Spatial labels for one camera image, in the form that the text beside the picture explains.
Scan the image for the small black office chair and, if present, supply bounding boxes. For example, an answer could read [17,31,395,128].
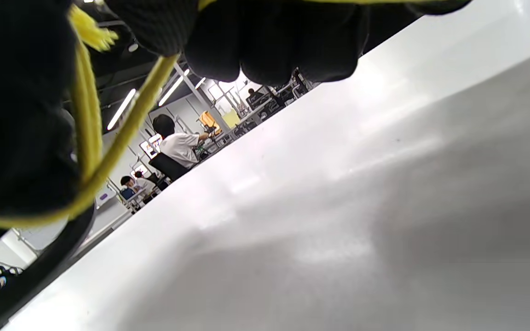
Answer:
[149,152,191,183]

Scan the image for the orange object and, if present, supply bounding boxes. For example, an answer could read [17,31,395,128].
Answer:
[199,110,222,136]

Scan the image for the bright monitor screen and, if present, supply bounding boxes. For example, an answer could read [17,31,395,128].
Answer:
[140,133,163,159]

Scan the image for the person's right hand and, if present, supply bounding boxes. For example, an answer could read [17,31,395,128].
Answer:
[0,0,472,258]

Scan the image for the yellow rope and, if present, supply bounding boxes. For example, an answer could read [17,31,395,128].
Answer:
[0,0,530,229]

